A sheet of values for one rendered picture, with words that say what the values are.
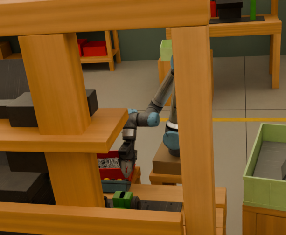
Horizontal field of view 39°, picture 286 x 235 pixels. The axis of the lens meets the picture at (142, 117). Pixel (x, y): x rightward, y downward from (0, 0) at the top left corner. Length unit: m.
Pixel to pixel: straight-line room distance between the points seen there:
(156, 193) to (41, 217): 0.79
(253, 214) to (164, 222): 0.96
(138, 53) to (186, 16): 6.48
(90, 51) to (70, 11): 6.03
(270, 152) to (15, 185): 1.47
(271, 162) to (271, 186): 0.36
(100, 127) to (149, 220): 0.33
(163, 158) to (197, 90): 1.21
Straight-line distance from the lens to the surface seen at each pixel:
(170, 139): 2.08
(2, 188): 1.67
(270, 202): 2.10
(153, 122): 2.10
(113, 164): 2.39
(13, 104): 1.38
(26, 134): 1.32
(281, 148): 2.52
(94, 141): 1.19
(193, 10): 1.04
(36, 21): 1.17
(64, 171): 1.33
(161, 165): 2.26
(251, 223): 2.20
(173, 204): 1.96
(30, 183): 1.65
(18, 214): 1.45
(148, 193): 2.05
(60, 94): 1.21
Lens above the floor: 2.07
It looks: 24 degrees down
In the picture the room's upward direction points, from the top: 6 degrees counter-clockwise
